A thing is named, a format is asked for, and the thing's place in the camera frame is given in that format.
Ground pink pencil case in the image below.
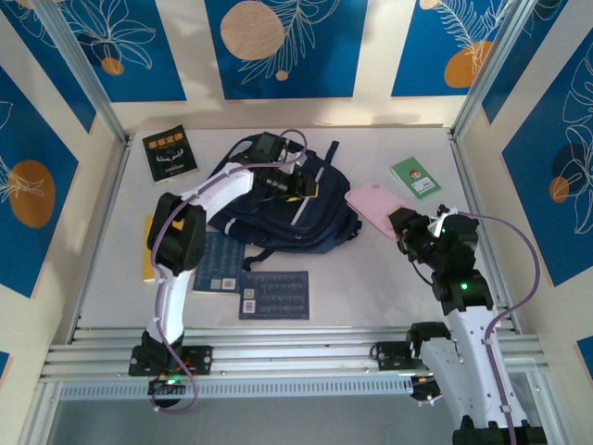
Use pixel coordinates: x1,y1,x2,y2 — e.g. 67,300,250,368
343,180,413,241

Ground navy blue backpack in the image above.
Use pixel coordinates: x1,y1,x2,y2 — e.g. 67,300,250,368
206,133,363,273

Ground small green book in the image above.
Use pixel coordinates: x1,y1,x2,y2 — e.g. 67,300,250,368
388,156,444,201

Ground blue book side-by-side codes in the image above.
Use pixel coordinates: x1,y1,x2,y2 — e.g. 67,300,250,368
192,230,246,296

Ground black book yellow title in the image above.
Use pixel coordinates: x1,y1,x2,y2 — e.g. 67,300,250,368
141,123,200,186

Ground worn blue book codes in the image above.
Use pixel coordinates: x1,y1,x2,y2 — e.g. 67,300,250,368
238,270,310,321

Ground black controller board green light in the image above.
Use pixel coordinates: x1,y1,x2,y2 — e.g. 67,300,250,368
146,374,189,410
410,373,446,408

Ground aluminium side rail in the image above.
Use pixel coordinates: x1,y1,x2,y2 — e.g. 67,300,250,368
447,129,523,335
67,132,135,344

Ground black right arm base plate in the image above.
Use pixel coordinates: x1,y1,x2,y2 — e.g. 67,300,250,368
370,340,418,373

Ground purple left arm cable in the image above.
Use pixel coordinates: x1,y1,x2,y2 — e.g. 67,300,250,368
150,128,310,414

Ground aluminium cross rail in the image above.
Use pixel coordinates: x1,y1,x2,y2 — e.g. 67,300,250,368
39,324,550,385

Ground aluminium frame post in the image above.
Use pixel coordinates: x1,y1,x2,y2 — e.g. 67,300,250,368
32,0,129,143
451,0,546,138

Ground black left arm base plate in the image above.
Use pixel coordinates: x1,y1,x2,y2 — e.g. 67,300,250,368
127,345,214,377

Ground grey slotted cable duct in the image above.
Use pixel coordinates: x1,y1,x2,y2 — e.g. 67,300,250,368
58,375,414,401

